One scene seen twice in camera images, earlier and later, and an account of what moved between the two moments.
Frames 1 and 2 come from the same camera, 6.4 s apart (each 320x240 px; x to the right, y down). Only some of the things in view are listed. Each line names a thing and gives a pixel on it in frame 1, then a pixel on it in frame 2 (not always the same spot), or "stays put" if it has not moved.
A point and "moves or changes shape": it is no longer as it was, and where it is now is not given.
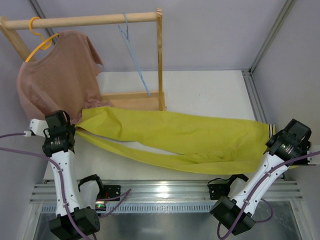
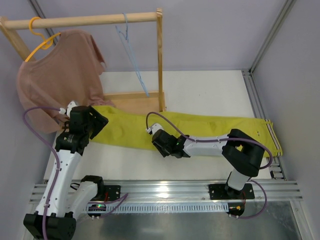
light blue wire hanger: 126,38 stays put
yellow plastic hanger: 46,43 stays put
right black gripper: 272,141 -> 158,144
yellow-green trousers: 187,142 moves or changes shape
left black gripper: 69,132 -> 98,119
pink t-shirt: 62,76 stays put
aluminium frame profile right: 249,77 stays put
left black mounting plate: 110,191 stays put
